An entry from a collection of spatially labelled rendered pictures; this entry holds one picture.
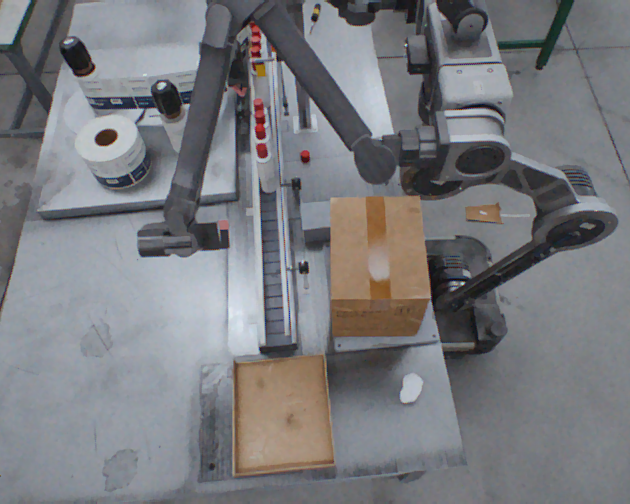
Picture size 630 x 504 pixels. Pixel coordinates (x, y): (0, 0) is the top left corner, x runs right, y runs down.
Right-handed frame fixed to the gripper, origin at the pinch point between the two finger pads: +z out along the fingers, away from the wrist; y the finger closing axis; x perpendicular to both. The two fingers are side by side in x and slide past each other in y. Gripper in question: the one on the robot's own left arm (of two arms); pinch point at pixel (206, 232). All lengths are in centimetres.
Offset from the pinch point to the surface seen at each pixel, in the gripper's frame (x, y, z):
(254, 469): 61, -8, -6
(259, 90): -42, -8, 60
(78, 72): -51, 52, 53
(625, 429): 101, -149, 72
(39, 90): -60, 112, 134
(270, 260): 13.2, -11.9, 27.4
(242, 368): 40.8, -3.8, 10.6
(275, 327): 30.2, -13.7, 13.6
